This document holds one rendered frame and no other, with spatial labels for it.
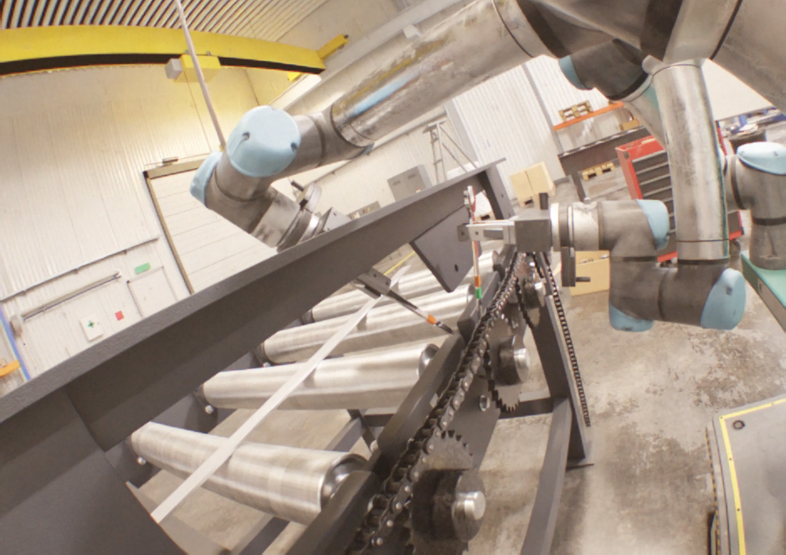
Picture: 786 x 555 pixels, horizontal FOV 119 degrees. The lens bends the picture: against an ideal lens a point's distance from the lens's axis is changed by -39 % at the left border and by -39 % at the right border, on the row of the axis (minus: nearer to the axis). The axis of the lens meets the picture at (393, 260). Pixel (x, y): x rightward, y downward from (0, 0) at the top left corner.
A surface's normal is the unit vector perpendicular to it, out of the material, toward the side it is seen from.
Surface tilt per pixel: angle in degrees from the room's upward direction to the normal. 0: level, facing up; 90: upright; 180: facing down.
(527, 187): 90
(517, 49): 143
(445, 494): 26
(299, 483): 36
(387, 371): 48
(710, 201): 76
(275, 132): 82
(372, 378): 53
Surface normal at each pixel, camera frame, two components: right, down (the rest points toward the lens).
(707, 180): -0.47, 0.07
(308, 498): -0.59, -0.29
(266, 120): 0.60, -0.29
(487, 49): -0.35, 0.80
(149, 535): 0.81, -0.27
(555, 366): -0.44, 0.32
